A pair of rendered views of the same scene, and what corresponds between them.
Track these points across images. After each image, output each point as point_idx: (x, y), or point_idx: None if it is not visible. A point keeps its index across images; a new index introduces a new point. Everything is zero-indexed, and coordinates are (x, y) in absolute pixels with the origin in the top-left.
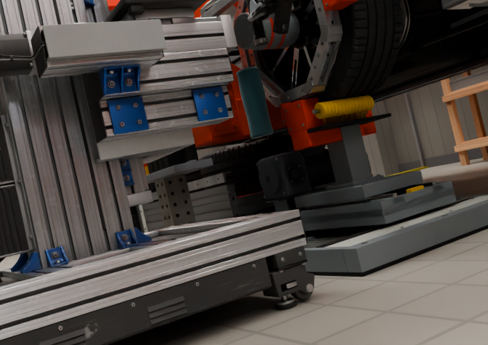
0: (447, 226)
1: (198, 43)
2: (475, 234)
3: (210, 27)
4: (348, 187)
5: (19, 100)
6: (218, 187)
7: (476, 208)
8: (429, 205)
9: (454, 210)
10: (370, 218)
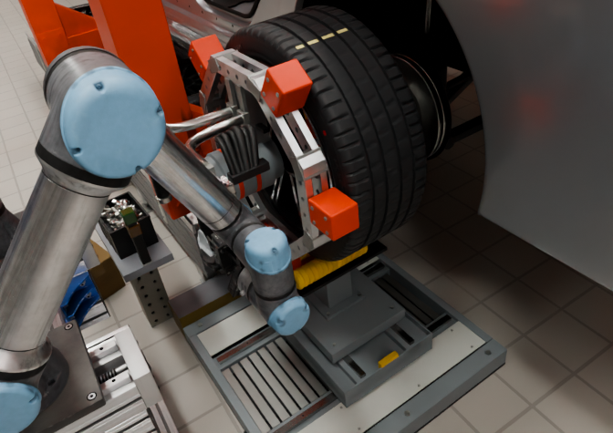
0: (405, 432)
1: (102, 427)
2: (433, 422)
3: (119, 401)
4: (322, 323)
5: None
6: (188, 230)
7: (443, 398)
8: (400, 367)
9: (422, 384)
10: (333, 389)
